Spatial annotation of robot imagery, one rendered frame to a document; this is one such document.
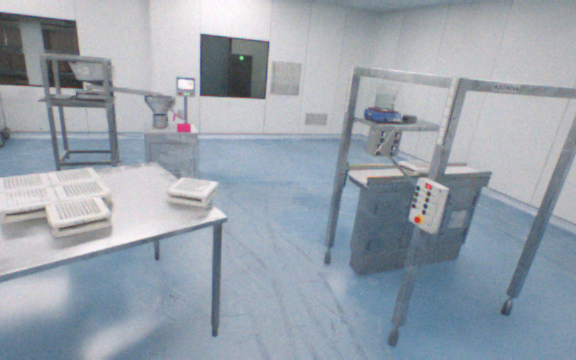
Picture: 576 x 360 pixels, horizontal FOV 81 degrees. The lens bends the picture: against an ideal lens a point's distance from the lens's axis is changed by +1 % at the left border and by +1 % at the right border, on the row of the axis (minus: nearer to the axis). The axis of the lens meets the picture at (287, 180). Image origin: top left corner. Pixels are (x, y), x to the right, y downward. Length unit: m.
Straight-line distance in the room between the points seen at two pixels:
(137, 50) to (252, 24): 2.22
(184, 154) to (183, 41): 3.14
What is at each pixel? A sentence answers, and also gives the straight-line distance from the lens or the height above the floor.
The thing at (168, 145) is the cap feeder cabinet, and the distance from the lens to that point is 4.36.
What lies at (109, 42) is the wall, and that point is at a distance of 7.05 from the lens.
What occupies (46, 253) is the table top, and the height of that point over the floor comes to 0.87.
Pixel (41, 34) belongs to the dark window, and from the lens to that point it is 7.20.
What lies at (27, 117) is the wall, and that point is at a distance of 7.42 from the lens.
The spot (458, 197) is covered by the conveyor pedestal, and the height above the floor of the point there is 0.69.
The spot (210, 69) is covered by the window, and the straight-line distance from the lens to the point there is 7.14.
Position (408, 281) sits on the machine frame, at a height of 0.53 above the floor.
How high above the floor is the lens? 1.74
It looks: 20 degrees down
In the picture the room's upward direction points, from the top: 6 degrees clockwise
